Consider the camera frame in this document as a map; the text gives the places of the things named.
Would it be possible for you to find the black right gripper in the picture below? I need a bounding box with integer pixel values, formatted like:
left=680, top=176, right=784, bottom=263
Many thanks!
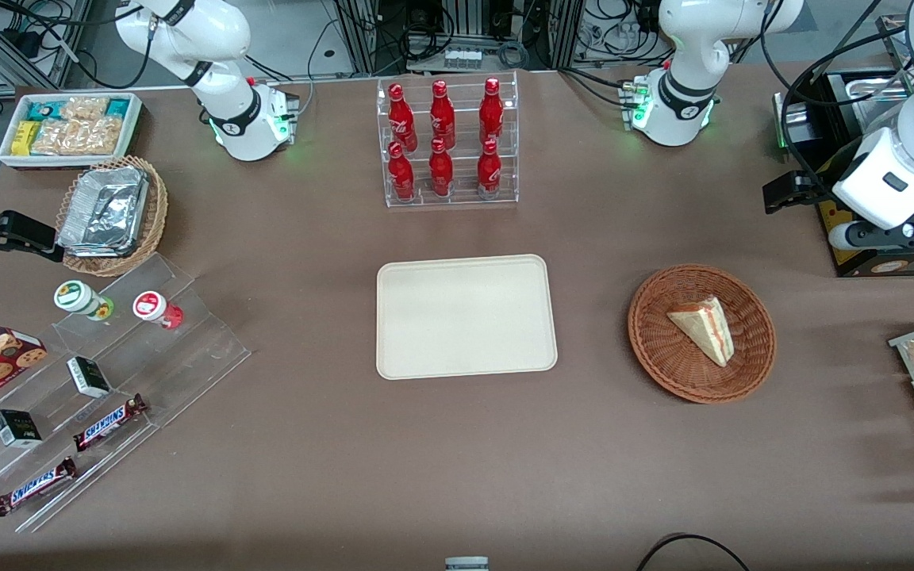
left=0, top=202, right=67, bottom=268

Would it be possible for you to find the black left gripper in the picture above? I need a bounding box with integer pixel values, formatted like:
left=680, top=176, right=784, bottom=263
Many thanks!
left=762, top=169, right=833, bottom=217

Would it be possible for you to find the triangular sandwich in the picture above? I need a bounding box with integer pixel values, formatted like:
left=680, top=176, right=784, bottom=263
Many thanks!
left=666, top=295, right=735, bottom=368

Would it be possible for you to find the oval light wicker basket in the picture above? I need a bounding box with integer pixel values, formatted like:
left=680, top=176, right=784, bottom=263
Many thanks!
left=56, top=155, right=170, bottom=278

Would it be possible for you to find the round brown wicker basket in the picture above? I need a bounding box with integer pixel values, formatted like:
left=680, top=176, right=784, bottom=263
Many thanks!
left=628, top=263, right=777, bottom=405

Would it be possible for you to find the beige plastic tray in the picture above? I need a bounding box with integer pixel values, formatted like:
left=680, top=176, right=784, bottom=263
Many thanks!
left=376, top=254, right=559, bottom=381

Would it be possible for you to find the stack of foil trays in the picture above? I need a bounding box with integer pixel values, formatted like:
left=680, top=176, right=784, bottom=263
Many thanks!
left=57, top=165, right=150, bottom=259

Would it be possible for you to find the white rectangular snack bin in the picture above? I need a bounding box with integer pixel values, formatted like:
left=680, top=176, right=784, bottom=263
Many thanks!
left=0, top=91, right=144, bottom=171

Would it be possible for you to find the white jar green label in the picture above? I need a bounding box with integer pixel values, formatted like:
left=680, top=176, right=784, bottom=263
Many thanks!
left=53, top=280, right=116, bottom=323

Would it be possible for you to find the yellow snack packet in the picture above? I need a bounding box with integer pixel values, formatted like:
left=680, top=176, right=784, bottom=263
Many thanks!
left=11, top=121, right=42, bottom=157

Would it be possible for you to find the clear bag of crackers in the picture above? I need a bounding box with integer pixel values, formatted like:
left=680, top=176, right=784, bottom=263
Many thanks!
left=76, top=117, right=125, bottom=156
left=60, top=96, right=111, bottom=122
left=31, top=121, right=82, bottom=157

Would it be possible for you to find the black yellow food warmer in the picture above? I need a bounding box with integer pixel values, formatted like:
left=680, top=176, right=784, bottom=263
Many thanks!
left=773, top=14, right=914, bottom=279

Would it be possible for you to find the white jar red label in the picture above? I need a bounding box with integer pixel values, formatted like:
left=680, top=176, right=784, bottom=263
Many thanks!
left=132, top=290, right=185, bottom=331

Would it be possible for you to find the small black box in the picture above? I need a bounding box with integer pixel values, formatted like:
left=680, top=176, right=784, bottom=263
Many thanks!
left=66, top=356, right=113, bottom=400
left=0, top=408, right=44, bottom=450

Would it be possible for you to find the clear acrylic stepped stand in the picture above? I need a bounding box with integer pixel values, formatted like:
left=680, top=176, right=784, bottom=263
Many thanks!
left=0, top=252, right=252, bottom=535

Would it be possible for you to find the Snickers chocolate bar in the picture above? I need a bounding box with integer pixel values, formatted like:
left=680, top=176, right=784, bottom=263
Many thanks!
left=0, top=455, right=79, bottom=519
left=71, top=393, right=149, bottom=454

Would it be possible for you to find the red cola bottle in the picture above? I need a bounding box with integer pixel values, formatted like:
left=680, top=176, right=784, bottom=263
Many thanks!
left=388, top=82, right=419, bottom=153
left=428, top=138, right=455, bottom=198
left=429, top=79, right=457, bottom=151
left=478, top=77, right=505, bottom=148
left=387, top=141, right=417, bottom=201
left=476, top=138, right=503, bottom=200

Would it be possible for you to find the clear acrylic bottle rack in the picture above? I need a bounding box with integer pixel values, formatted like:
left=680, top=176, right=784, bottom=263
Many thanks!
left=376, top=70, right=520, bottom=209

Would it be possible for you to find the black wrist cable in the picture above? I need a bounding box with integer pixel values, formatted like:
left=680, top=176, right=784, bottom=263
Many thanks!
left=758, top=0, right=914, bottom=203

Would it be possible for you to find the dark grey wrist camera bar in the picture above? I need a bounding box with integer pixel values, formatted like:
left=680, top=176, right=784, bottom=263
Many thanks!
left=828, top=220, right=914, bottom=253

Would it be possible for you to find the black cable loop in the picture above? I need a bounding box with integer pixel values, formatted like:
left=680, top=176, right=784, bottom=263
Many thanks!
left=635, top=532, right=752, bottom=571

